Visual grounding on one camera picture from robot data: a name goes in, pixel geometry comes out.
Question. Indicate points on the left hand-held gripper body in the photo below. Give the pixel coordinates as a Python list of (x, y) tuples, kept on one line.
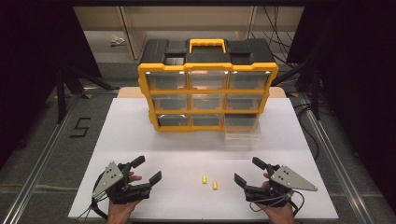
[(112, 176)]

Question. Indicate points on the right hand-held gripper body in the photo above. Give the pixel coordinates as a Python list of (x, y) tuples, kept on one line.
[(281, 182)]

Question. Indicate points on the small yellow plug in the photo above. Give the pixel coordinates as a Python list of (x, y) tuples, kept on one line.
[(204, 179), (215, 185)]

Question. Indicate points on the clear plastic drawer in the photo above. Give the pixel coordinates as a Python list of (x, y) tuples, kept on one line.
[(242, 137)]

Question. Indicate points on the yellow black drawer organizer cabinet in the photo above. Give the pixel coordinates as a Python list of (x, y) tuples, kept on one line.
[(207, 66)]

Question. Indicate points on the person's right hand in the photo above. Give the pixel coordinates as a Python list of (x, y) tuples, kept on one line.
[(277, 214)]

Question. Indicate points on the person's left hand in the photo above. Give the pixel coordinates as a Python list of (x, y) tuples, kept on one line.
[(120, 213)]

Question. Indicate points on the grid of clear cabinet drawers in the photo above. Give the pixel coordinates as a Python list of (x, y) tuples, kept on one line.
[(166, 81)]

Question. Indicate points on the black metal stand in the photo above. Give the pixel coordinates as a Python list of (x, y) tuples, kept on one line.
[(315, 90), (61, 93)]

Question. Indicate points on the white crumpled thing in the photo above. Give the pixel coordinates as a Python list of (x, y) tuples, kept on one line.
[(117, 40)]

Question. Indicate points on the beige furniture panel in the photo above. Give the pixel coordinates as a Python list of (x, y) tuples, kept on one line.
[(132, 34)]

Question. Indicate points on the dark curtain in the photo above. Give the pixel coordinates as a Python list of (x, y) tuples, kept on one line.
[(34, 62), (358, 77)]

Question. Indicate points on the aluminium floor rail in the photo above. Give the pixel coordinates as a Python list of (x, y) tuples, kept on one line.
[(40, 165), (339, 161)]

